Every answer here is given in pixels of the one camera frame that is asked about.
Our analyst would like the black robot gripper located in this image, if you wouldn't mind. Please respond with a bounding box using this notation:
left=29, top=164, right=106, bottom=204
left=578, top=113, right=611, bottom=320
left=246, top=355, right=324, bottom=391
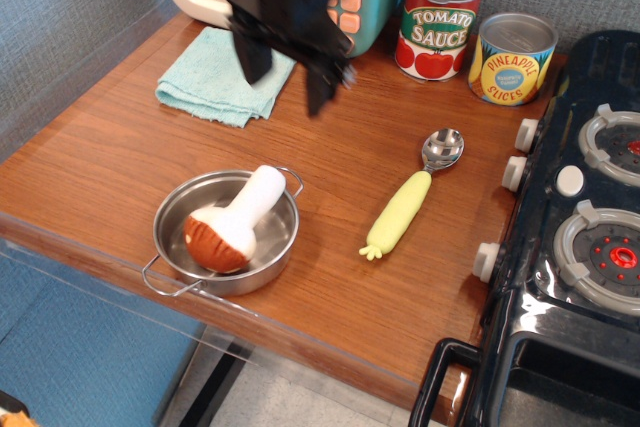
left=227, top=0, right=350, bottom=117

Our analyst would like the spoon with yellow-green handle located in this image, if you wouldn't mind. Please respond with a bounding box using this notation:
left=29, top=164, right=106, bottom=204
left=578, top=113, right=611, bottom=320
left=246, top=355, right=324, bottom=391
left=359, top=128, right=465, bottom=261

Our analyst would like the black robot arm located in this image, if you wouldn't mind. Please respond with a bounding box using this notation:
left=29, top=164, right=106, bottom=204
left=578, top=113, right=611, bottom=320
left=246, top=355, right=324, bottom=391
left=227, top=0, right=354, bottom=117

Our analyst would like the light blue folded towel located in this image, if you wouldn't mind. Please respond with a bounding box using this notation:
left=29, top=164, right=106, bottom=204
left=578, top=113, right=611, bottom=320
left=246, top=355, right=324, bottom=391
left=155, top=27, right=296, bottom=128

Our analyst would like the tomato sauce can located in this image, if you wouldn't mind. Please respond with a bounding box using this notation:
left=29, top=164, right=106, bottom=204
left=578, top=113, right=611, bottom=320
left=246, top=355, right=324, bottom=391
left=395, top=0, right=481, bottom=81

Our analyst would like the plush brown white mushroom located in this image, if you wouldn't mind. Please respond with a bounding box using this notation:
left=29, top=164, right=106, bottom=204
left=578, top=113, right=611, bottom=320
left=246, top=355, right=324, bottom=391
left=183, top=165, right=286, bottom=274

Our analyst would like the pineapple slices can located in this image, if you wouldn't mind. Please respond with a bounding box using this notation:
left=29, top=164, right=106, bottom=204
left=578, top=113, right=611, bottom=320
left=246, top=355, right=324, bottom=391
left=468, top=12, right=558, bottom=106

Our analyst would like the small steel pan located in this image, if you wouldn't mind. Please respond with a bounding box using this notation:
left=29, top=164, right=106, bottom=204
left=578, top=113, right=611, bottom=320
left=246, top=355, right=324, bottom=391
left=142, top=165, right=304, bottom=297

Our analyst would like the black toy stove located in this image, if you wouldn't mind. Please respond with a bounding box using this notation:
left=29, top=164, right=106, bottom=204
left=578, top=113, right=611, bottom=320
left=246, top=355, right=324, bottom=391
left=410, top=30, right=639, bottom=426

